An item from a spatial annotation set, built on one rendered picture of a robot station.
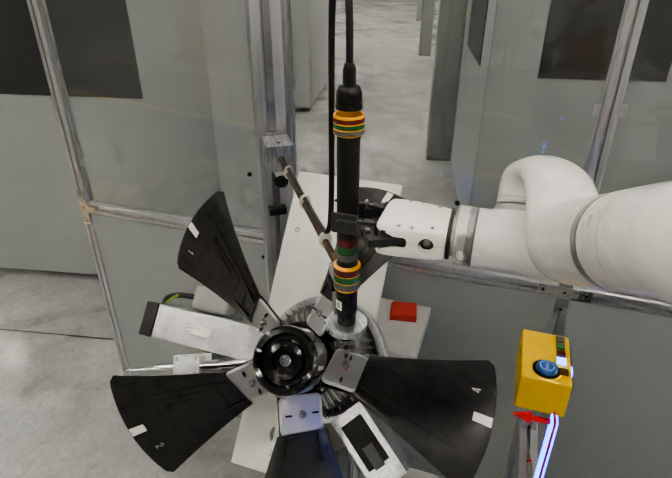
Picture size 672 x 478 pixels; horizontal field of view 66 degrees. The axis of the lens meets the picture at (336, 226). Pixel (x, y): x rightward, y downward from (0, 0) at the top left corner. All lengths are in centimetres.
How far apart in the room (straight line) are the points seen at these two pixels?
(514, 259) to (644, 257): 33
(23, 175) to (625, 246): 328
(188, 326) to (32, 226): 250
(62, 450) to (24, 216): 154
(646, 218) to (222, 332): 91
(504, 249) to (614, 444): 137
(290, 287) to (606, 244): 89
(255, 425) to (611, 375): 108
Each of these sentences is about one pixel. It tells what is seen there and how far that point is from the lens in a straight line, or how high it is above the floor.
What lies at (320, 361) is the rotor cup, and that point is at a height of 122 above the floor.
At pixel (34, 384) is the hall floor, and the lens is 298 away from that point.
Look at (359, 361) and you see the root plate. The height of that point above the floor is 118.
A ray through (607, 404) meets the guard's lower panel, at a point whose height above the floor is 60.
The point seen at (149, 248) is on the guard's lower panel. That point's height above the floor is 85.
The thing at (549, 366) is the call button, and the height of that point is 108.
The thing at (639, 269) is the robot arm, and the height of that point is 165.
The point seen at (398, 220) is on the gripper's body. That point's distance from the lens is 72.
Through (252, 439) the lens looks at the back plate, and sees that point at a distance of 126.
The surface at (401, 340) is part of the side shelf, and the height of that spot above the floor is 86.
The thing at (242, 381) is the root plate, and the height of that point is 114.
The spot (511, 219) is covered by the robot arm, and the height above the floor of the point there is 153.
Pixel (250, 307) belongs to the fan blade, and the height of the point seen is 124.
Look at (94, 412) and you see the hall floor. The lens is 271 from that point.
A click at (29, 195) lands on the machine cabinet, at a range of 351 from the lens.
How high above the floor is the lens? 184
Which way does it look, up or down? 28 degrees down
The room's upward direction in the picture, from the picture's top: straight up
